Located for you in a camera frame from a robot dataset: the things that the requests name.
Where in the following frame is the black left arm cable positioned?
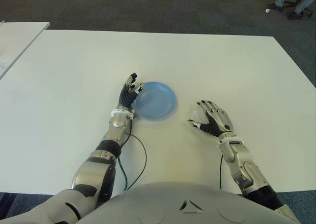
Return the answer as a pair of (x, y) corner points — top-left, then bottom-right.
(117, 117), (148, 191)

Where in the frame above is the black office chair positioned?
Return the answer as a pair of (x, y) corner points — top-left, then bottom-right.
(278, 0), (314, 17)

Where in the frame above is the blue round plate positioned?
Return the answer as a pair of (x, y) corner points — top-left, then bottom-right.
(132, 81), (177, 122)

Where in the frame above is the grey robot torso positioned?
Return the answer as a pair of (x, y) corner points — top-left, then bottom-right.
(0, 181), (299, 224)

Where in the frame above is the neighbouring white table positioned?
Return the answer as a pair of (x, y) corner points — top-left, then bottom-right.
(0, 21), (51, 79)

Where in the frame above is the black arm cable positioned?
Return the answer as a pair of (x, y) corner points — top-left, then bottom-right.
(117, 117), (148, 191)
(218, 154), (224, 189)

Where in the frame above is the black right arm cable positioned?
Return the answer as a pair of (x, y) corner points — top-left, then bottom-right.
(218, 154), (224, 189)

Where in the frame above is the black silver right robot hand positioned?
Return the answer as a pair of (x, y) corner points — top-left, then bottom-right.
(187, 100), (235, 138)

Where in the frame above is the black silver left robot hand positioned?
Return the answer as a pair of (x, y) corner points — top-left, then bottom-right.
(118, 73), (145, 111)

